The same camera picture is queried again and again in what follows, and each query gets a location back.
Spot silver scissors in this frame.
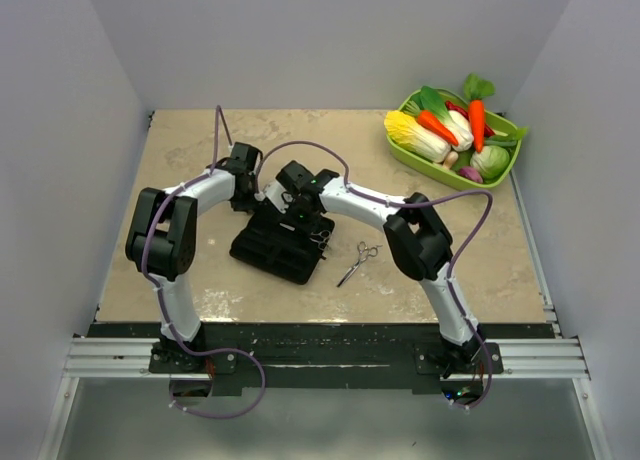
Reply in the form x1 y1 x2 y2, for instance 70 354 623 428
310 229 332 259
336 241 382 288

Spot black tool case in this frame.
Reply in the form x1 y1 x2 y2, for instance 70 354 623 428
229 213 335 285

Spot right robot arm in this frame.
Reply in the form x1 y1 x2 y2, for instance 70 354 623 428
262 162 484 373

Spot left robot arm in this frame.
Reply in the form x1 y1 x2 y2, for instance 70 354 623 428
125 143 263 372

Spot toy napa cabbage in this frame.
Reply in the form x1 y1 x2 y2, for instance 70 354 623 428
384 110 451 163

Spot toy carrot left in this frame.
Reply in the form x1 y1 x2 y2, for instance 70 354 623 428
416 110 459 146

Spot toy carrot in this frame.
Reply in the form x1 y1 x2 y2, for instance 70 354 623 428
416 110 459 146
463 73 496 153

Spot toy bok choy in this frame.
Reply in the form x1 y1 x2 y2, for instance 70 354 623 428
420 86 473 152

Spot toy mushroom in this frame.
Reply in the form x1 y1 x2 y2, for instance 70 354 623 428
441 150 459 170

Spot green vegetable tray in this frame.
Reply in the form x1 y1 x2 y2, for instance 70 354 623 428
387 88 524 196

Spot toy purple onion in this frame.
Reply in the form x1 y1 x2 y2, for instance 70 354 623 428
457 166 484 184

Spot toy green cabbage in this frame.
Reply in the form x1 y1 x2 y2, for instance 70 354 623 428
470 145 511 180

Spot toy red chili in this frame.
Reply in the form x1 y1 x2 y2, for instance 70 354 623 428
445 101 496 138

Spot toy carrot right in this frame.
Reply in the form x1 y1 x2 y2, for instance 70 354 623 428
463 73 496 153

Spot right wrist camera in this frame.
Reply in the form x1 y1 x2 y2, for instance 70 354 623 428
254 180 288 215

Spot aluminium rail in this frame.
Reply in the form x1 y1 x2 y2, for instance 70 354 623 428
63 338 589 380

